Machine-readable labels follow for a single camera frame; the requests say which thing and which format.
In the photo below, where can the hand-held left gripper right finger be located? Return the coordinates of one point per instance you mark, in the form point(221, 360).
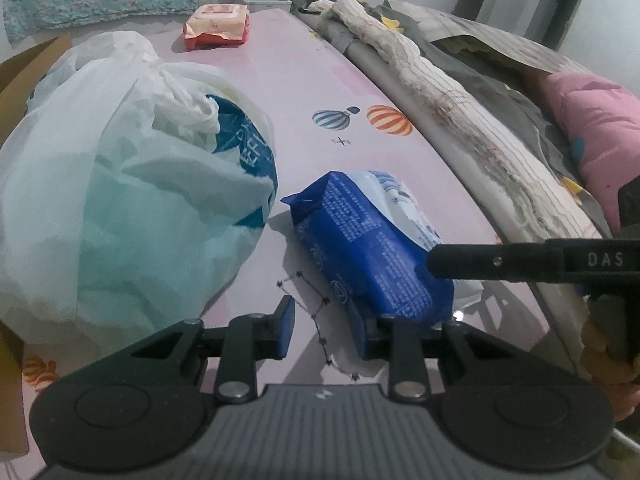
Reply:
point(360, 340)

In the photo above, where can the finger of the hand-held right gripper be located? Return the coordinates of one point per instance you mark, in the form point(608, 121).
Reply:
point(490, 260)

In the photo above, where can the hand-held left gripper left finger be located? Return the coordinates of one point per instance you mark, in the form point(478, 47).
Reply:
point(285, 330)

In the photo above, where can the blue tissue pack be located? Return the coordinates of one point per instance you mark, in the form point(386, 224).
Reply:
point(365, 250)

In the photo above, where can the brown cardboard box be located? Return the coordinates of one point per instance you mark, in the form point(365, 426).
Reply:
point(30, 67)

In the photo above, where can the person's right hand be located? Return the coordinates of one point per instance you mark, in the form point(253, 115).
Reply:
point(617, 385)

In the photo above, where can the cream knitted blanket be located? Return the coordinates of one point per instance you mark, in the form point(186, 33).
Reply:
point(450, 95)

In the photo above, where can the white plastic bag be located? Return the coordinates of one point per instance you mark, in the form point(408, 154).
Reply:
point(125, 185)

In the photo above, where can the grey quilt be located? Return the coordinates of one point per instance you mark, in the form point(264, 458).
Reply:
point(500, 40)

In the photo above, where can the pink wet wipes pack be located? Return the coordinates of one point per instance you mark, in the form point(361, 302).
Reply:
point(217, 25)

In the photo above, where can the white water dispenser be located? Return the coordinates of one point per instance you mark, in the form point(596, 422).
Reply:
point(262, 4)

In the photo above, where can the grey metal post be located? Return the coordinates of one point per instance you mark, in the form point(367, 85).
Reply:
point(565, 0)

